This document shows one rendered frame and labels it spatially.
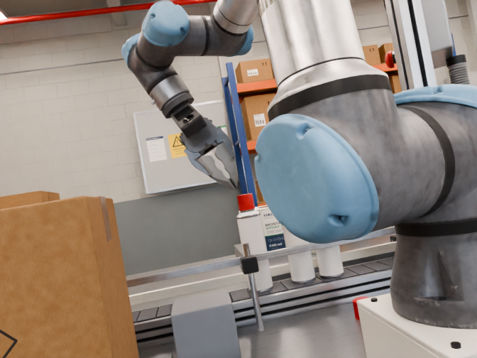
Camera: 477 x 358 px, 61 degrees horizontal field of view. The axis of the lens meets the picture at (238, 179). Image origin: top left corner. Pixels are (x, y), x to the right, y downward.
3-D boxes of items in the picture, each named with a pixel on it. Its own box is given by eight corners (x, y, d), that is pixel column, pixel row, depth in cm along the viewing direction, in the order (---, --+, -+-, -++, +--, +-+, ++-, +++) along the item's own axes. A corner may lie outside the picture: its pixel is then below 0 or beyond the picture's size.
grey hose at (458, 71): (476, 158, 84) (457, 59, 84) (489, 156, 80) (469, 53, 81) (461, 160, 83) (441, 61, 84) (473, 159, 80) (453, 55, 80)
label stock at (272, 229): (256, 246, 147) (249, 207, 147) (310, 240, 140) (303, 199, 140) (237, 258, 128) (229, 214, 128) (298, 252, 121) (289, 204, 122)
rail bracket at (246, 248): (262, 319, 81) (248, 239, 82) (270, 331, 74) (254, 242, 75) (247, 322, 81) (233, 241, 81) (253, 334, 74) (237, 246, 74)
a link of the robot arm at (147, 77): (121, 35, 78) (115, 60, 85) (153, 81, 77) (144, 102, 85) (155, 23, 82) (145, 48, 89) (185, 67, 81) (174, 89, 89)
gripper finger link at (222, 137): (240, 155, 82) (215, 120, 82) (240, 154, 81) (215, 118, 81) (221, 168, 82) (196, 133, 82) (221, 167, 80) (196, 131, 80)
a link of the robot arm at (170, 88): (178, 70, 80) (143, 92, 79) (191, 89, 80) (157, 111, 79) (181, 82, 87) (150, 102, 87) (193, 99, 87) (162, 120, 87)
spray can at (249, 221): (270, 284, 88) (254, 192, 89) (275, 290, 83) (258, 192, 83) (248, 289, 87) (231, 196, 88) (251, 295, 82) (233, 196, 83)
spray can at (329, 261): (338, 270, 90) (322, 180, 90) (348, 275, 84) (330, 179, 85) (316, 275, 89) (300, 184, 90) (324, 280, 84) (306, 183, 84)
